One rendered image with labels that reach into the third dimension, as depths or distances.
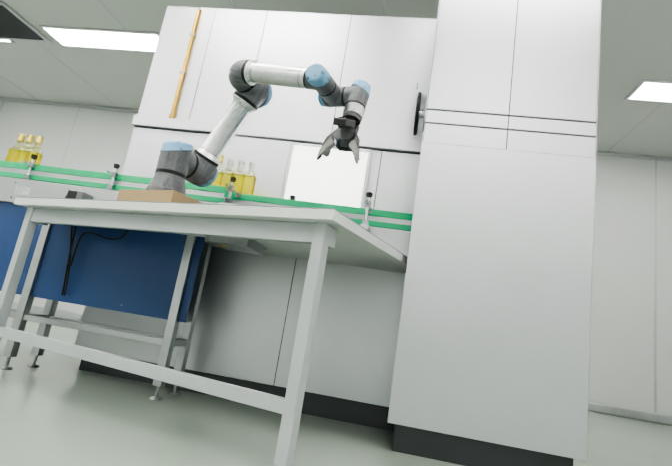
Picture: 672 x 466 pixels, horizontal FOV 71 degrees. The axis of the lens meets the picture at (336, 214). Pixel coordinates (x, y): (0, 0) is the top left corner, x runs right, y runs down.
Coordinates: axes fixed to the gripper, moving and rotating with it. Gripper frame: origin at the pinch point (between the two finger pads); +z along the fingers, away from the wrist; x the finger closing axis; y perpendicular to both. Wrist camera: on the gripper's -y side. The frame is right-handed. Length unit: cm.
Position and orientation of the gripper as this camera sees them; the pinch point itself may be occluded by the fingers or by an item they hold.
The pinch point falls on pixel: (335, 161)
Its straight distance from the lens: 164.6
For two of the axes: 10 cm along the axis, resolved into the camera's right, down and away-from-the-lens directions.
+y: 2.7, 4.3, 8.6
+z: -2.7, 8.9, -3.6
